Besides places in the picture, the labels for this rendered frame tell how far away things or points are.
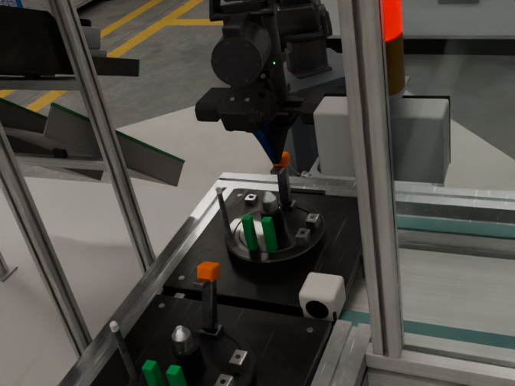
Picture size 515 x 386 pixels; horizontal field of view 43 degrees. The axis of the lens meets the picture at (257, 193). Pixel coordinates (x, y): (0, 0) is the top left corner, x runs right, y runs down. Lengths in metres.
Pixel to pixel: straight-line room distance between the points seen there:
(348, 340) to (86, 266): 0.54
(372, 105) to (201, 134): 0.96
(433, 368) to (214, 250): 0.35
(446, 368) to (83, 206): 0.83
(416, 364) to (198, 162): 0.77
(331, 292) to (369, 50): 0.34
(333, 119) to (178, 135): 0.93
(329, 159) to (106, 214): 0.72
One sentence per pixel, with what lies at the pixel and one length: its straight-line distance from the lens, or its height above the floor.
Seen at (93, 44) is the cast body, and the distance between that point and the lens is 0.97.
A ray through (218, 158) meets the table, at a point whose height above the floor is 0.86.
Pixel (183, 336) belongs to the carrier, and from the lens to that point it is 0.69.
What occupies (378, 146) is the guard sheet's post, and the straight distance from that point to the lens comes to 0.58.
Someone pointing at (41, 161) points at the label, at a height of 1.11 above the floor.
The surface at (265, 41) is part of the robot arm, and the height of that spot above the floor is 1.26.
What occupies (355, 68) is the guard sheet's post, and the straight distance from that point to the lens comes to 0.55.
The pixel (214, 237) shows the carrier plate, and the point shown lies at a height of 0.97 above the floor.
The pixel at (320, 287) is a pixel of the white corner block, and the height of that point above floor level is 0.99.
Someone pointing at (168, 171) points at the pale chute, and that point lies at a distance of 1.02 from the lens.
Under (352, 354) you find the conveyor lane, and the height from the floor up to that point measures 0.96.
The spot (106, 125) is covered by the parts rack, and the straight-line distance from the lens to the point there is 0.87.
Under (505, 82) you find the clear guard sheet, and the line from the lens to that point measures 0.55.
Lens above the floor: 1.51
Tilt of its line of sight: 32 degrees down
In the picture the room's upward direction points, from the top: 11 degrees counter-clockwise
